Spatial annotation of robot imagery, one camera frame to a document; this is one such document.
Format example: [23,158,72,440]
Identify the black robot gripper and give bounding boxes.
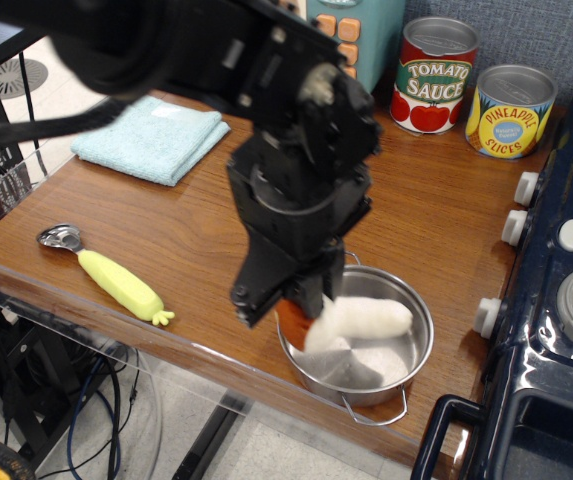
[227,63,382,327]

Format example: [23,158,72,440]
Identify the white plush mushroom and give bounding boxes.
[303,296,414,353]

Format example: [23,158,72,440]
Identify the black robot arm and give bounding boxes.
[0,1,382,325]

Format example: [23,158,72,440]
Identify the stainless steel pot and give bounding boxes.
[275,262,434,421]

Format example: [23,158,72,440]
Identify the white stove knob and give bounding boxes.
[501,210,528,247]
[473,298,502,339]
[513,172,539,207]

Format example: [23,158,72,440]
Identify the light blue folded cloth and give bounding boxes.
[71,96,230,187]

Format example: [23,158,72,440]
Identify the toy microwave teal and cream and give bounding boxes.
[294,0,406,92]

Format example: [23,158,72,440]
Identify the tomato sauce toy can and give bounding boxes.
[390,16,480,134]

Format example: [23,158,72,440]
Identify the pineapple slices toy can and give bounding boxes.
[465,64,558,160]

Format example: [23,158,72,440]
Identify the dark blue toy stove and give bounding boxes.
[412,99,573,479]

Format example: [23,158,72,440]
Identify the spoon with yellow handle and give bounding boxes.
[36,224,175,326]

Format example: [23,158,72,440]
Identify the black cables under table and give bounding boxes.
[35,349,142,480]

